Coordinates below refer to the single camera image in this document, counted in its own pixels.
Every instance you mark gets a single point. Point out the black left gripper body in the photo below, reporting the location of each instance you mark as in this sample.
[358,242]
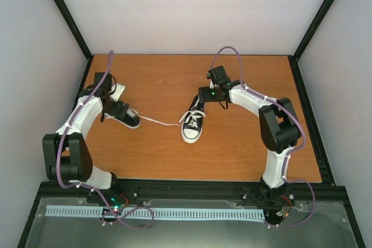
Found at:
[115,111]

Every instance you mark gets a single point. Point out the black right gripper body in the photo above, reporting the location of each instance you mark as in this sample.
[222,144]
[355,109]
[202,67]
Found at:
[204,93]

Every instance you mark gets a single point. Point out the black canvas sneaker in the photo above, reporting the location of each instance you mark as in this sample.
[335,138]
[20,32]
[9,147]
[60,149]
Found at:
[129,120]
[190,136]

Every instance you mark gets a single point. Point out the white shoelace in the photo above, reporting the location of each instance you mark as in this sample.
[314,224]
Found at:
[193,118]

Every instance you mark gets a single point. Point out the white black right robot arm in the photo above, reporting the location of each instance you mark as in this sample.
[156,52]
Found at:
[279,125]

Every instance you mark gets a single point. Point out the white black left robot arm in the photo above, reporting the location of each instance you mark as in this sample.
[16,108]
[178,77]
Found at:
[66,155]

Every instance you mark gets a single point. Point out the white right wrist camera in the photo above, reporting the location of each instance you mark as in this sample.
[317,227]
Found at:
[211,76]

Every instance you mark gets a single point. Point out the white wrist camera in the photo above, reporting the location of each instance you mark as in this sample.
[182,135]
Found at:
[116,91]
[211,76]

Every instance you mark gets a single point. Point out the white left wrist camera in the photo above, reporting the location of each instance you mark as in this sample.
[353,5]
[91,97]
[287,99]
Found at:
[116,91]

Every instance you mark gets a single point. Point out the black aluminium frame rail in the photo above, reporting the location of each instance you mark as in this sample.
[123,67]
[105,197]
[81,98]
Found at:
[247,192]

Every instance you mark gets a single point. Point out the light blue slotted cable duct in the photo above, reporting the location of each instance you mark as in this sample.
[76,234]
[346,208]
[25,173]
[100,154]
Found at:
[159,214]

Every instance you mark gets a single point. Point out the black left corner frame post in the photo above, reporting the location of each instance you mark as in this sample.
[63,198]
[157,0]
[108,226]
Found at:
[68,18]

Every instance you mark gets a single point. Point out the black corner frame post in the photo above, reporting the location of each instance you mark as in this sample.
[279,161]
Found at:
[68,18]
[312,28]

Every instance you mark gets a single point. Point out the black right corner frame post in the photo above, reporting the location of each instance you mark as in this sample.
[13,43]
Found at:
[312,28]

